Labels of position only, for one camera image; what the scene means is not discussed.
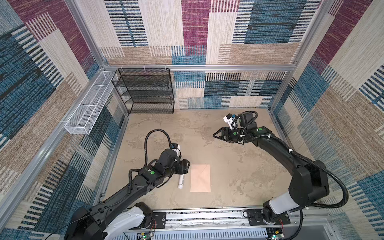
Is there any white glue stick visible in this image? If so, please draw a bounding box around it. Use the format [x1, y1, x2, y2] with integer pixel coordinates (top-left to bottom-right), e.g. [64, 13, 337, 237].
[178, 175, 185, 189]

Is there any pale pink envelope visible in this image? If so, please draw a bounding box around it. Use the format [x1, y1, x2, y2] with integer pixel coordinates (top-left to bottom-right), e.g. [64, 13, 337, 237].
[190, 165, 211, 193]

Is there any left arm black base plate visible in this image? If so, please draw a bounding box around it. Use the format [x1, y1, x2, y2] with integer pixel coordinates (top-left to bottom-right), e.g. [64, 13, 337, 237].
[133, 212, 167, 230]

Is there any white wire mesh basket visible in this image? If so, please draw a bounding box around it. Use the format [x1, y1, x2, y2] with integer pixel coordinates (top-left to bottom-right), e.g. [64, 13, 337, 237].
[65, 72, 114, 135]

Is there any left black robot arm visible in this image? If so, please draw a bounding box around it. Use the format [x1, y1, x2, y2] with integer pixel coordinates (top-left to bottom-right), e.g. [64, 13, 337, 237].
[64, 149, 191, 240]

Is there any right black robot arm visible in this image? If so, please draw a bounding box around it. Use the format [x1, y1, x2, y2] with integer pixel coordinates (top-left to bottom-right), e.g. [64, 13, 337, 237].
[213, 111, 330, 225]

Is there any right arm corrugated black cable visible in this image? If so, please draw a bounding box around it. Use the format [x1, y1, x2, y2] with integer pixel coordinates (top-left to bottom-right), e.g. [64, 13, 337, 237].
[236, 110, 349, 240]

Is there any black wire mesh shelf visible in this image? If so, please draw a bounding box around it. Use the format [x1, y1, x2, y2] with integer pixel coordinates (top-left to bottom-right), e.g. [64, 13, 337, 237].
[112, 68, 175, 114]

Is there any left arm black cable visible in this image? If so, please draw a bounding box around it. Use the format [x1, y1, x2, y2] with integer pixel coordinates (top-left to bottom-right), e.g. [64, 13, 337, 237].
[44, 128, 174, 240]

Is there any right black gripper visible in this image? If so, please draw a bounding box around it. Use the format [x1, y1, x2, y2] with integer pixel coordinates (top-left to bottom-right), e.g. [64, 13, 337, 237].
[212, 126, 247, 143]

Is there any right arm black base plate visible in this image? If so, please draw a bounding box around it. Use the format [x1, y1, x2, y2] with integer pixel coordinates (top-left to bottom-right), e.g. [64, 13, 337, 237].
[243, 209, 291, 226]

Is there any aluminium mounting rail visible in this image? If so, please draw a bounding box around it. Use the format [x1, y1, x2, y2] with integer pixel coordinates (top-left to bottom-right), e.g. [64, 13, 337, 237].
[78, 205, 331, 240]

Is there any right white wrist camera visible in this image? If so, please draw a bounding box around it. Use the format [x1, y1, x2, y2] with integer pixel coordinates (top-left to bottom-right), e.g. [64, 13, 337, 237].
[223, 114, 240, 130]

